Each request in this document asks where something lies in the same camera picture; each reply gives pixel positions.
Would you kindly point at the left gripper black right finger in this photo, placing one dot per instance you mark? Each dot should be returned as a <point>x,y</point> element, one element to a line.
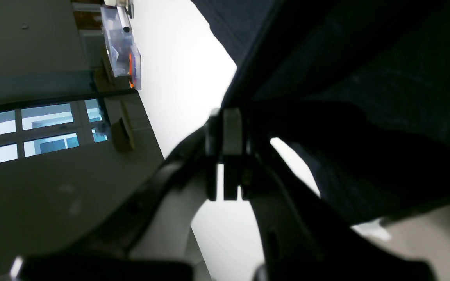
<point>302,237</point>

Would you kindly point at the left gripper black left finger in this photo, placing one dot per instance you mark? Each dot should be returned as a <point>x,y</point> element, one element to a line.
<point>144,239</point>

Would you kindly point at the black T-shirt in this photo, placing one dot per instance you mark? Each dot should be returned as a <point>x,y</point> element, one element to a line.
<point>361,91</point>

